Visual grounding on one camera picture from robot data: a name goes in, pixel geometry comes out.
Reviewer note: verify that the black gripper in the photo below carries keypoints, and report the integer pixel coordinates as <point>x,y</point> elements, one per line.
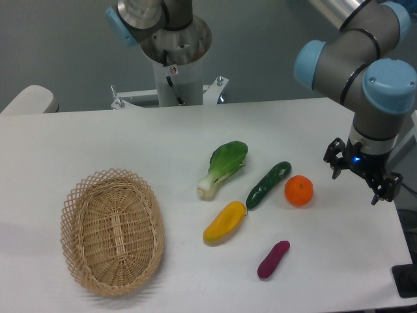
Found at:
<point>367,159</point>

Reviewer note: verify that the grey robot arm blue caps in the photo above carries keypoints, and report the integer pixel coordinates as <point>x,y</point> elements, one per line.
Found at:
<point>353,71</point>

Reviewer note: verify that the green cucumber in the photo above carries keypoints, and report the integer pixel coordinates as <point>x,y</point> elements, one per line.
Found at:
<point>271,179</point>

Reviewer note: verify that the orange tangerine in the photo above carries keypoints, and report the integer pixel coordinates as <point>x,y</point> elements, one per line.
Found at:
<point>298,190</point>

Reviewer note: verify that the purple sweet potato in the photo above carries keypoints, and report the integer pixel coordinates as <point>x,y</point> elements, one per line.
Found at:
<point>269,264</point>

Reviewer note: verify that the black device at table edge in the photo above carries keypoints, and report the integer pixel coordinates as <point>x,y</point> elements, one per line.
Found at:
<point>405,280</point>

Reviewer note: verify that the green bok choy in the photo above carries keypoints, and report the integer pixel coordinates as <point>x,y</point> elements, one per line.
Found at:
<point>225,161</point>

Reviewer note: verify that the yellow mango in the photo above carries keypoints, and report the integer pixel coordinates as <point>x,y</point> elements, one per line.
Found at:
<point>226,222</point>

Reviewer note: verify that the woven wicker basket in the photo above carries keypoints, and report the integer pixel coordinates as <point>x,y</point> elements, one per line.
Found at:
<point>112,232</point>

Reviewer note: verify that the white chair armrest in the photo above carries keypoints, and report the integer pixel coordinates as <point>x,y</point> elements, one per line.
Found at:
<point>34,99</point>

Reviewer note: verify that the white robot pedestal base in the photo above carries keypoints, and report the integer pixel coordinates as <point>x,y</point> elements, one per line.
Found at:
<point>176,85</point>

